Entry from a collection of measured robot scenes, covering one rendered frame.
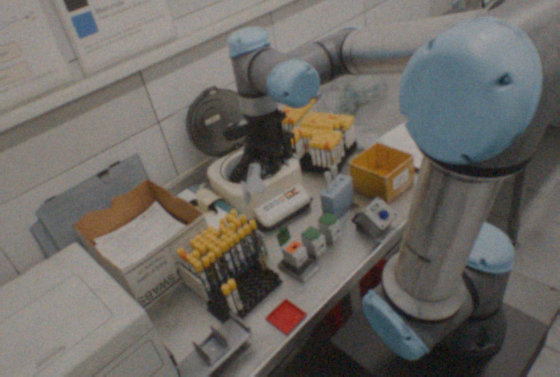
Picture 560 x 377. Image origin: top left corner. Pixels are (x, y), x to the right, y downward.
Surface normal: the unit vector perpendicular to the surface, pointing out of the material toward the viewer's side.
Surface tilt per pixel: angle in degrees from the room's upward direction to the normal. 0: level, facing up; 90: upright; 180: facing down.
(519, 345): 4
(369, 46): 65
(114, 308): 0
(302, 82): 93
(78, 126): 90
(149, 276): 87
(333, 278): 0
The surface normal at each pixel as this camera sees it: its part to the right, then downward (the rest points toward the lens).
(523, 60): 0.25, -0.27
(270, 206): 0.09, -0.58
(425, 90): -0.81, 0.33
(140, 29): 0.69, 0.35
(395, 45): -0.87, 0.01
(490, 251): -0.02, -0.84
